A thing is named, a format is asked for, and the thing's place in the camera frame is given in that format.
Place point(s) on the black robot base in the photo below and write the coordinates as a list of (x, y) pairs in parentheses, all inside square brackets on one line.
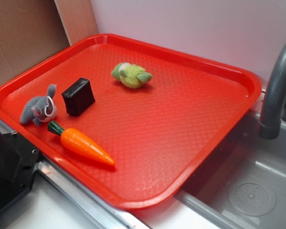
[(19, 160)]

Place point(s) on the black box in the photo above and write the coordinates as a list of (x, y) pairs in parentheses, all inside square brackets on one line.
[(78, 97)]

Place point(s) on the red plastic tray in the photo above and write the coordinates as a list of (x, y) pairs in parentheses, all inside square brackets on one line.
[(158, 134)]

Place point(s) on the green plush toy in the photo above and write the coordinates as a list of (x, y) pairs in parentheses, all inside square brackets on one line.
[(131, 75)]

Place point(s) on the orange toy carrot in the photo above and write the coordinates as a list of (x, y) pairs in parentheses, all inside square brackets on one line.
[(81, 144)]

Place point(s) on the grey plush rabbit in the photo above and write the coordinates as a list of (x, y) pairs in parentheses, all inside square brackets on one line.
[(40, 109)]

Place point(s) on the light wooden board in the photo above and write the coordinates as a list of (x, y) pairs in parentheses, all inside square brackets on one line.
[(77, 18)]

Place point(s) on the grey toy sink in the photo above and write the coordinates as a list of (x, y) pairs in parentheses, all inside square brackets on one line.
[(242, 183)]

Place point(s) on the grey toy faucet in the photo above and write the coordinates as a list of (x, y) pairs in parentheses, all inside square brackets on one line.
[(273, 109)]

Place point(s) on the brown cardboard panel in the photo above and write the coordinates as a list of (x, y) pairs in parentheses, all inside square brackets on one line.
[(30, 32)]

